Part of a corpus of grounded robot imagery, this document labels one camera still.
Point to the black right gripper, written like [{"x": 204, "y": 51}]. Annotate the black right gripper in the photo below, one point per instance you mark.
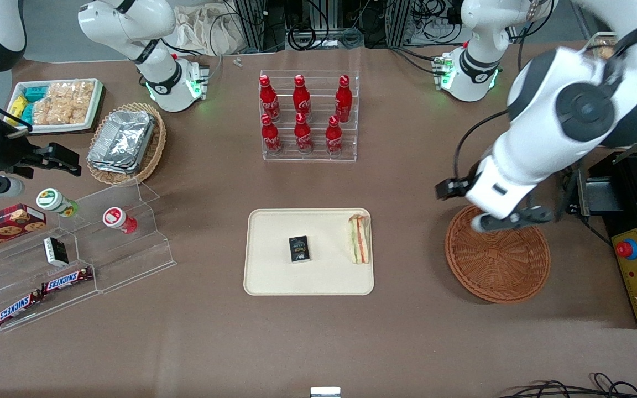
[{"x": 4, "y": 153}]

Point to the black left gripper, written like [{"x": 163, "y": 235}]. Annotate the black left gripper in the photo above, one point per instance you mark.
[{"x": 452, "y": 188}]

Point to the triangular sandwich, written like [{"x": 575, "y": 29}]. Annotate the triangular sandwich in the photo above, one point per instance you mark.
[{"x": 359, "y": 240}]

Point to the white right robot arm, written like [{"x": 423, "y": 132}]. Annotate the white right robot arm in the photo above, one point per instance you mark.
[{"x": 163, "y": 77}]

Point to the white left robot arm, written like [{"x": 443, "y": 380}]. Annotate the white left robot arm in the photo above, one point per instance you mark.
[{"x": 551, "y": 138}]

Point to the white rectangular snack tray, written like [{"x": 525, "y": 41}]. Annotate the white rectangular snack tray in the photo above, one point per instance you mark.
[{"x": 94, "y": 105}]

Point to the round brown wicker basket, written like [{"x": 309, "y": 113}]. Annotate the round brown wicker basket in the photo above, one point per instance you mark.
[{"x": 495, "y": 265}]

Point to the light oval wicker basket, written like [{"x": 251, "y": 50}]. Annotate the light oval wicker basket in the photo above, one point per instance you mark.
[{"x": 155, "y": 149}]

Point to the beige plastic tray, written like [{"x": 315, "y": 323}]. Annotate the beige plastic tray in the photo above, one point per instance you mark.
[{"x": 329, "y": 276}]

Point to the green-lidded drink cup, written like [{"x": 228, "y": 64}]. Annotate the green-lidded drink cup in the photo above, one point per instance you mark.
[{"x": 56, "y": 202}]

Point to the bagged rice crackers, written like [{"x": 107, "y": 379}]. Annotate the bagged rice crackers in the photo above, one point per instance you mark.
[{"x": 64, "y": 102}]

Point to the stacked aluminium foil containers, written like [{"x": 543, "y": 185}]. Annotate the stacked aluminium foil containers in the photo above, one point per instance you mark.
[{"x": 122, "y": 141}]

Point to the yellow snack packet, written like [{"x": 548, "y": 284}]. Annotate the yellow snack packet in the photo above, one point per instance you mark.
[{"x": 17, "y": 106}]

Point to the teal snack packet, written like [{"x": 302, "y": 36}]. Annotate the teal snack packet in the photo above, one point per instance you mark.
[{"x": 35, "y": 93}]

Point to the red-lidded drink cup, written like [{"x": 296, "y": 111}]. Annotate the red-lidded drink cup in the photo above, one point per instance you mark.
[{"x": 119, "y": 219}]

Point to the red cookie box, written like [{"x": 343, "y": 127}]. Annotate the red cookie box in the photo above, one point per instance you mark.
[{"x": 3, "y": 226}]

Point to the small black white box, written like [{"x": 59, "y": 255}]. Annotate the small black white box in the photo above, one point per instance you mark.
[{"x": 55, "y": 251}]

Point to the clear acrylic step display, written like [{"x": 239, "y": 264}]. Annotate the clear acrylic step display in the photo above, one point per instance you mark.
[{"x": 125, "y": 260}]

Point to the snickers chocolate bar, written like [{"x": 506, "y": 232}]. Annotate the snickers chocolate bar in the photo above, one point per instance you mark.
[
  {"x": 17, "y": 308},
  {"x": 67, "y": 280}
]

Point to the red cola bottle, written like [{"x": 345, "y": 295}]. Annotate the red cola bottle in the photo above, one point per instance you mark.
[
  {"x": 270, "y": 137},
  {"x": 302, "y": 100},
  {"x": 303, "y": 135},
  {"x": 333, "y": 138},
  {"x": 343, "y": 102},
  {"x": 269, "y": 102}
]

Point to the clear acrylic bottle rack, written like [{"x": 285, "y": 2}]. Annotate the clear acrylic bottle rack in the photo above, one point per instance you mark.
[{"x": 318, "y": 152}]

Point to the small black snack packet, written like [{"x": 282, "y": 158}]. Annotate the small black snack packet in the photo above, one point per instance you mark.
[{"x": 299, "y": 249}]

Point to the black equipment stand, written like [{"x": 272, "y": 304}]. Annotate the black equipment stand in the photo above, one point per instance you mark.
[{"x": 628, "y": 193}]

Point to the beige cloth bag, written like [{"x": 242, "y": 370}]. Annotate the beige cloth bag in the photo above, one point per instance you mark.
[{"x": 208, "y": 30}]

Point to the small clear plastic piece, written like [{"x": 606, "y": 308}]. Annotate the small clear plastic piece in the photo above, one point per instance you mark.
[{"x": 236, "y": 62}]

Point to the small white device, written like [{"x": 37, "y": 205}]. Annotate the small white device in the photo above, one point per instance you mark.
[{"x": 325, "y": 392}]

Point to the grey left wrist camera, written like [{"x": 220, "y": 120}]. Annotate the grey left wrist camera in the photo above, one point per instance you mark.
[{"x": 509, "y": 220}]

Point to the aluminium frame rack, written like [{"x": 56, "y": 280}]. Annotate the aluminium frame rack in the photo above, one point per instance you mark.
[
  {"x": 257, "y": 25},
  {"x": 398, "y": 22}
]

